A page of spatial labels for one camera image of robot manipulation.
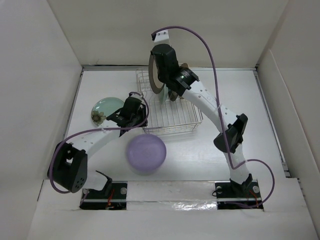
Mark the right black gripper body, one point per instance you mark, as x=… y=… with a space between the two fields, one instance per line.
x=160 y=75

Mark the clear glass plate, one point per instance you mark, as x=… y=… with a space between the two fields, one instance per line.
x=104 y=108

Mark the wire dish rack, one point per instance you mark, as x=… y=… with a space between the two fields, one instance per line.
x=172 y=117

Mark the light green rectangular dish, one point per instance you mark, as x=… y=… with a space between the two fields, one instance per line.
x=163 y=95

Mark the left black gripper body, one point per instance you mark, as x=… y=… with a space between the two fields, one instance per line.
x=138 y=119

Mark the brown rim cream bowl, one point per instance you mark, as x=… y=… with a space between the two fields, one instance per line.
x=155 y=84

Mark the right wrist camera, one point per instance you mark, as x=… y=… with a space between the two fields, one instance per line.
x=161 y=37

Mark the beige wooden plate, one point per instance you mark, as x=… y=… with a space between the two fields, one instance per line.
x=185 y=66

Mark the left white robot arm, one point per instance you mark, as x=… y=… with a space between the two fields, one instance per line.
x=68 y=169

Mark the purple plastic plate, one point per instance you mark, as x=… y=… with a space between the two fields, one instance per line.
x=146 y=153

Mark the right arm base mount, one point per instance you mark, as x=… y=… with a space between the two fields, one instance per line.
x=227 y=199

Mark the dark striped rim plate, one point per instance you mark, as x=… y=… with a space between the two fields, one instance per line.
x=172 y=96

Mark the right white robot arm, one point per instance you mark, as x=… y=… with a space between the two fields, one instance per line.
x=231 y=126

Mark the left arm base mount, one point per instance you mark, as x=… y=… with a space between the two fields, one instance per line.
x=114 y=199

